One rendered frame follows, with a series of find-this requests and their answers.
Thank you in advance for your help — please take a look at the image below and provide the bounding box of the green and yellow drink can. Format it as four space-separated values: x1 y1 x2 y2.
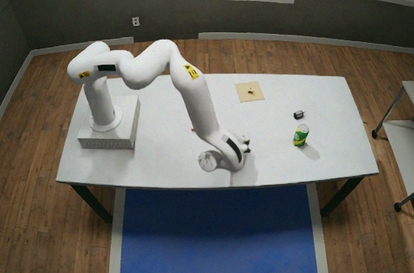
293 124 309 147

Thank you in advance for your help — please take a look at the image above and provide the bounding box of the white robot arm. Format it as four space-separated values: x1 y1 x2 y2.
67 40 246 172

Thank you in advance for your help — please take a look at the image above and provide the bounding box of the tan square mat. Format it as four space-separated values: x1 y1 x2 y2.
234 81 265 103

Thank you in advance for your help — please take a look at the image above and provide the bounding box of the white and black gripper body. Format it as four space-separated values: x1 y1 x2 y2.
240 144 248 153

